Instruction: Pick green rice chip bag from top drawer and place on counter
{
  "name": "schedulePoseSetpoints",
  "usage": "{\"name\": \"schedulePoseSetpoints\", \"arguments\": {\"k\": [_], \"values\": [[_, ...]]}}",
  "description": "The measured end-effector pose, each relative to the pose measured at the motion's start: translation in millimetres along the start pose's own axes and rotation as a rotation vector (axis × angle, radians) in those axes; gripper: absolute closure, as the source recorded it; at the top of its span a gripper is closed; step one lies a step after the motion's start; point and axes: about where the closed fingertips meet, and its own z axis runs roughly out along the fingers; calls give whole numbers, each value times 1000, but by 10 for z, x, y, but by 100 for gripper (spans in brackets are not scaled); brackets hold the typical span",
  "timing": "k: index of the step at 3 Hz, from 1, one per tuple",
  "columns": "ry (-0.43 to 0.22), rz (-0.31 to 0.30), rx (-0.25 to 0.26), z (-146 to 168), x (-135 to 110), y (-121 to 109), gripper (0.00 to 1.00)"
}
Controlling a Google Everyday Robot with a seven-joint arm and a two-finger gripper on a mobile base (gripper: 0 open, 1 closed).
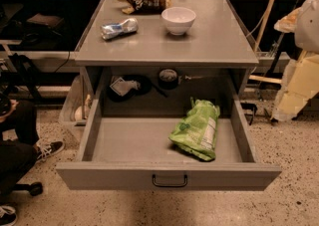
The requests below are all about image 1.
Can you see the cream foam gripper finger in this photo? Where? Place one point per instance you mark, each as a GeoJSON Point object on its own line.
{"type": "Point", "coordinates": [300, 83]}

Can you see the green rice chip bag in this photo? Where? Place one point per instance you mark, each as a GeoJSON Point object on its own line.
{"type": "Point", "coordinates": [196, 132]}

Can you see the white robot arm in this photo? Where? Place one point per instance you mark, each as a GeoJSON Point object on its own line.
{"type": "Point", "coordinates": [306, 26]}

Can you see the grey counter cabinet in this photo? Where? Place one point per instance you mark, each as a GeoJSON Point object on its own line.
{"type": "Point", "coordinates": [214, 48]}

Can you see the grey open drawer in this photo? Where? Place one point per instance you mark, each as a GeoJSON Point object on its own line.
{"type": "Point", "coordinates": [123, 152]}

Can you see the black tape roll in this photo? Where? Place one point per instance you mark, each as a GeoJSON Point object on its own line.
{"type": "Point", "coordinates": [168, 79]}

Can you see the white bowl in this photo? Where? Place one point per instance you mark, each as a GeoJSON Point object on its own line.
{"type": "Point", "coordinates": [178, 20]}

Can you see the black pan with paper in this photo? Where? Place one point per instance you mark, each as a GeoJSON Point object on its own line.
{"type": "Point", "coordinates": [123, 88]}

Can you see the crushed silver can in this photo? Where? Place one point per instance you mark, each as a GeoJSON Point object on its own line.
{"type": "Point", "coordinates": [113, 30]}

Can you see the black white sneaker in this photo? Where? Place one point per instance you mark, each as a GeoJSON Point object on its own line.
{"type": "Point", "coordinates": [8, 216]}
{"type": "Point", "coordinates": [49, 149]}

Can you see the seated person in black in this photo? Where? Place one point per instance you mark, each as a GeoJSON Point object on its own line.
{"type": "Point", "coordinates": [16, 157]}

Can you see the black chair caster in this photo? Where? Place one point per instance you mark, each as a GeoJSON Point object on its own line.
{"type": "Point", "coordinates": [34, 189]}

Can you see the wooden stick frame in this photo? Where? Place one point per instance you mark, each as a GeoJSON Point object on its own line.
{"type": "Point", "coordinates": [263, 25]}

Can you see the black drawer handle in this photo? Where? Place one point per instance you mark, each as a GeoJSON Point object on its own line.
{"type": "Point", "coordinates": [169, 182]}

